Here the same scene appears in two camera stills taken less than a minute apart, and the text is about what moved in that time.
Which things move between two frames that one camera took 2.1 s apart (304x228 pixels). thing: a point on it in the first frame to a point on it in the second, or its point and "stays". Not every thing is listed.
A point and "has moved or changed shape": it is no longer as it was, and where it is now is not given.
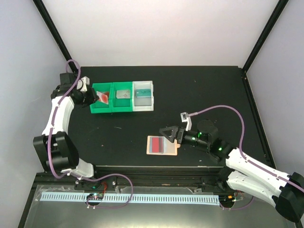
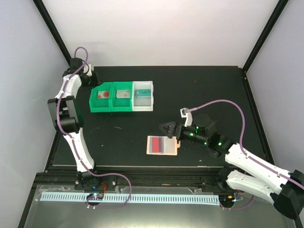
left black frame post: x=55 y=32 stays
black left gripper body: x=85 y=100 to x=91 y=82
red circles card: x=103 y=96 has moved or changed shape
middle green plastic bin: x=121 y=105 stays
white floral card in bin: x=122 y=94 stays
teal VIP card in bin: x=143 y=93 stays
